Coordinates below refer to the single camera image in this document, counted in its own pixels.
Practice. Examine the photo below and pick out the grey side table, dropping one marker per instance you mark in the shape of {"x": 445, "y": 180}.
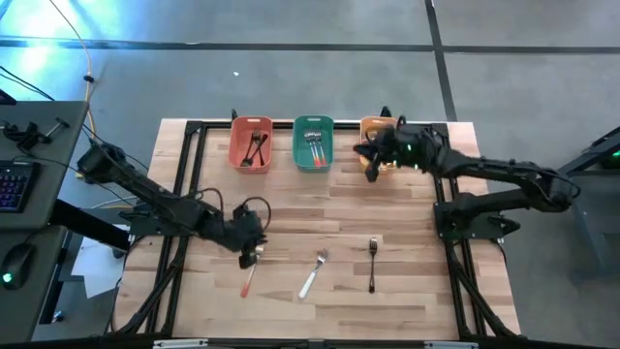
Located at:
{"x": 596, "y": 203}

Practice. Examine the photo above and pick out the black backlit keyboard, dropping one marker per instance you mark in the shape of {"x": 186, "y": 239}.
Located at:
{"x": 14, "y": 186}

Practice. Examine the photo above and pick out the orange plastic bin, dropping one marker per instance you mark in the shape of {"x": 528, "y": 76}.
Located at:
{"x": 370, "y": 125}

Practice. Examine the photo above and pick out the white paper sheet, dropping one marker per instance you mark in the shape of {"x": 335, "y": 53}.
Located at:
{"x": 99, "y": 271}

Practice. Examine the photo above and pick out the black computer mouse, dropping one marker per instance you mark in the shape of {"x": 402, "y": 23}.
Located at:
{"x": 17, "y": 264}

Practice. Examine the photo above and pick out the green plastic bin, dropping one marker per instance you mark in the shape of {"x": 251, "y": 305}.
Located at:
{"x": 300, "y": 155}

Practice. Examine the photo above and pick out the black clamp mount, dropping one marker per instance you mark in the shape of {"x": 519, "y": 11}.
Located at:
{"x": 29, "y": 136}

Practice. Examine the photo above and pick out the silver metal bracket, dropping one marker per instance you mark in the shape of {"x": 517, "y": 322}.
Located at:
{"x": 180, "y": 344}
{"x": 450, "y": 345}

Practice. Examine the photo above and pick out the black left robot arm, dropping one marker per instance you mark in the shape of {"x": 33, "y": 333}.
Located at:
{"x": 160, "y": 206}

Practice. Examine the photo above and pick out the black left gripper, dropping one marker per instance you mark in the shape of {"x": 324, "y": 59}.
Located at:
{"x": 247, "y": 228}

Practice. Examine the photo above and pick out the dark grey desk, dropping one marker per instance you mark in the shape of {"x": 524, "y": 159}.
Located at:
{"x": 72, "y": 111}

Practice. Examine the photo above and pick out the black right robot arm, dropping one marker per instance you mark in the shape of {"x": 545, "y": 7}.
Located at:
{"x": 504, "y": 174}

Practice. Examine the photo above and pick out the red plastic bin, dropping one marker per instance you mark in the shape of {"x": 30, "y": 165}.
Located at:
{"x": 237, "y": 145}

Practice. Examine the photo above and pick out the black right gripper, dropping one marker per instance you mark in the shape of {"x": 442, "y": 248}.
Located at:
{"x": 387, "y": 145}

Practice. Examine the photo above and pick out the black aluminium table frame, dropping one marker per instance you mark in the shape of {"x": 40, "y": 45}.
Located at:
{"x": 283, "y": 125}

